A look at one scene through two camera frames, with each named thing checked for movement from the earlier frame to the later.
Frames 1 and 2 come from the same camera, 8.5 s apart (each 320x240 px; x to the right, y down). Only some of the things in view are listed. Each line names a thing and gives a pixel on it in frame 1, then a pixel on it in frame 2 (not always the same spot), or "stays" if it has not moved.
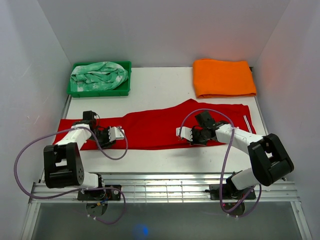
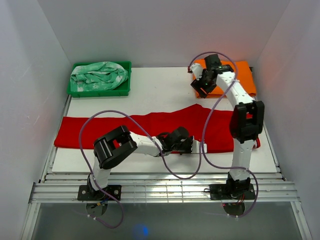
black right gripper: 194,141 to 197,85
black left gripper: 107,143 to 189,141
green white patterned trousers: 98,76 stays
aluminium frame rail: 157,186 stays
